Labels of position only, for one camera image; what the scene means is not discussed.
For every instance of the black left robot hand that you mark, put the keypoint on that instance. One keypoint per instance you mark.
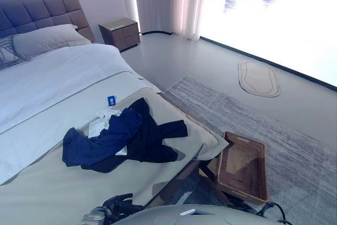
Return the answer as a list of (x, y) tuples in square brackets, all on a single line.
[(119, 204)]

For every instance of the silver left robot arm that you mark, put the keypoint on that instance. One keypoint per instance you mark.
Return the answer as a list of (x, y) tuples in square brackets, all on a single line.
[(94, 215)]

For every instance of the beige bed runner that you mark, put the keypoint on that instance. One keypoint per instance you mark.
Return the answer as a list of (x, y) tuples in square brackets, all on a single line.
[(65, 183)]

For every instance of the brown woven basket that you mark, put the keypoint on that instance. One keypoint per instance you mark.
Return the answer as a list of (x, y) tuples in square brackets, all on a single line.
[(242, 168)]

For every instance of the bed with white sheets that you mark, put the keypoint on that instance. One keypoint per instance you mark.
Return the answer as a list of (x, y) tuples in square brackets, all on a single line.
[(58, 90)]

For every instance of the dark blue shirt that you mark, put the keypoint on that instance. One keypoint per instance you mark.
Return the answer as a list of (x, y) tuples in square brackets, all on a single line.
[(105, 140)]

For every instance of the black garment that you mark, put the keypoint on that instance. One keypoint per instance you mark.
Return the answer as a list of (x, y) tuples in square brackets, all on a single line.
[(152, 140)]

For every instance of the grey robot torso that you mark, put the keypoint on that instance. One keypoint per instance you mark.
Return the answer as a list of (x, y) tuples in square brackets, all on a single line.
[(194, 215)]

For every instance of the white garment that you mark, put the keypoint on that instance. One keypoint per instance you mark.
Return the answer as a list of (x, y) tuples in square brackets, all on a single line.
[(101, 123)]

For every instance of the blue hang tag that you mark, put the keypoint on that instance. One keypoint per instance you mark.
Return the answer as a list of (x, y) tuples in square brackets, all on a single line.
[(111, 100)]

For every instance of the large grey area rug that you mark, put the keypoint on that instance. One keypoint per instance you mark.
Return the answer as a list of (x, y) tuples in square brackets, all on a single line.
[(263, 143)]

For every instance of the brown nightstand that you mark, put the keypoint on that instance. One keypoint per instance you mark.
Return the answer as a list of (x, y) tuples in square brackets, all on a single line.
[(121, 32)]

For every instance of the beige pillow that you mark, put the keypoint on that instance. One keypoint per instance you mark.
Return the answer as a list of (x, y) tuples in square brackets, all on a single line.
[(44, 40)]

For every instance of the small oval beige rug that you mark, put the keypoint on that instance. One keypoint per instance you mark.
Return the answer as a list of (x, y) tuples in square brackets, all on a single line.
[(259, 78)]

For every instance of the grey patterned pillow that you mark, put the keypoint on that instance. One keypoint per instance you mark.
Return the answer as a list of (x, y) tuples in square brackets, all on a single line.
[(6, 51)]

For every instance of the brown tufted headboard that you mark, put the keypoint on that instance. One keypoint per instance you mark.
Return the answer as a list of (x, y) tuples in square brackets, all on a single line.
[(39, 14)]

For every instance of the white sheer curtain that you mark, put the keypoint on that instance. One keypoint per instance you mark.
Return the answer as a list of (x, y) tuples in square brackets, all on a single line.
[(168, 3)]

